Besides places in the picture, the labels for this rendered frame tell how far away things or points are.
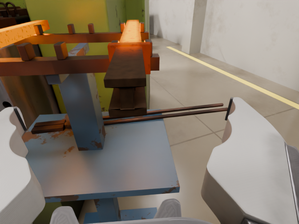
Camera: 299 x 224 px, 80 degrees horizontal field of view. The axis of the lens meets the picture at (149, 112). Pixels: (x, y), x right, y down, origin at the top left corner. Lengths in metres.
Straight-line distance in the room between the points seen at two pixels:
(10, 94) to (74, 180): 0.34
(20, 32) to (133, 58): 0.34
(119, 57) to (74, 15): 0.54
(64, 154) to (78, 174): 0.08
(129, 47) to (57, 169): 0.34
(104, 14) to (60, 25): 0.15
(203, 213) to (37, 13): 1.19
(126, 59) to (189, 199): 1.12
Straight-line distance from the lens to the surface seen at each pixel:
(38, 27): 0.52
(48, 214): 1.09
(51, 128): 0.58
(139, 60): 0.16
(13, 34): 0.45
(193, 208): 1.20
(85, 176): 0.43
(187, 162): 1.40
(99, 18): 0.67
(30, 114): 0.72
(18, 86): 0.69
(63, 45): 0.29
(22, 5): 1.17
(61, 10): 0.71
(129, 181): 0.40
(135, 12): 1.09
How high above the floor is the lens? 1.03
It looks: 33 degrees down
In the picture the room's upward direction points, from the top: 1 degrees counter-clockwise
